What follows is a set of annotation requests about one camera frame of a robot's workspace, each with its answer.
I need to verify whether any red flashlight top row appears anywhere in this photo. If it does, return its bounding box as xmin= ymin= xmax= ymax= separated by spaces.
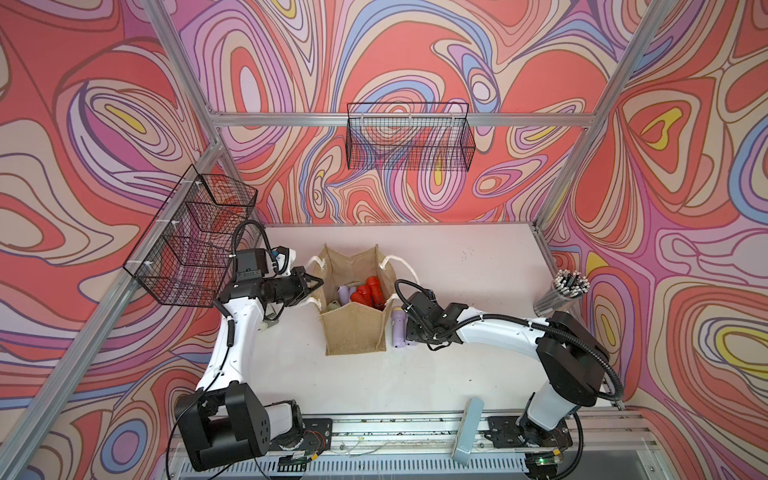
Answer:
xmin=366 ymin=276 xmax=386 ymax=310

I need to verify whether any burlap tote bag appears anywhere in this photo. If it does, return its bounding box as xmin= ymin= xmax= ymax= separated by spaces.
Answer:
xmin=307 ymin=246 xmax=419 ymax=356

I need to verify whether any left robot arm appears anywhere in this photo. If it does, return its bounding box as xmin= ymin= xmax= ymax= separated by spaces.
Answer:
xmin=171 ymin=220 xmax=324 ymax=473

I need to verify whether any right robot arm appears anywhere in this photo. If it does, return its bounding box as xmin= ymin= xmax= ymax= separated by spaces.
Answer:
xmin=394 ymin=279 xmax=624 ymax=449

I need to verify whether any small green white device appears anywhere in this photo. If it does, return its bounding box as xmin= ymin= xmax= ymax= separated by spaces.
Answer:
xmin=258 ymin=318 xmax=279 ymax=331

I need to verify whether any grey blue bar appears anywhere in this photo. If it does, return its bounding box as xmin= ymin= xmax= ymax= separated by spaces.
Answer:
xmin=451 ymin=397 xmax=484 ymax=466

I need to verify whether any cup of pens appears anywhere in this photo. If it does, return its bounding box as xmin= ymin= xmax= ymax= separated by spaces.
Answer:
xmin=533 ymin=269 xmax=591 ymax=317

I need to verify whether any left wire basket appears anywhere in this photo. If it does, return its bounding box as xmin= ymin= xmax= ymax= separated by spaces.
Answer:
xmin=123 ymin=166 xmax=258 ymax=308

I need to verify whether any wire basket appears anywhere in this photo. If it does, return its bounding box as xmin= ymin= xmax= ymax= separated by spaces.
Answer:
xmin=123 ymin=166 xmax=258 ymax=308
xmin=345 ymin=100 xmax=476 ymax=172

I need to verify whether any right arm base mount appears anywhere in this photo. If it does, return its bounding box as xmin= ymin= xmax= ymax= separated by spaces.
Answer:
xmin=484 ymin=416 xmax=573 ymax=450

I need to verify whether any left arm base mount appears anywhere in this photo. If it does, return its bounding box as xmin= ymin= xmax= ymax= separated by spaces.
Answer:
xmin=269 ymin=417 xmax=333 ymax=455

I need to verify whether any back wire basket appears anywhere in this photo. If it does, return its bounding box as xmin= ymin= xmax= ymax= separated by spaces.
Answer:
xmin=345 ymin=100 xmax=476 ymax=172

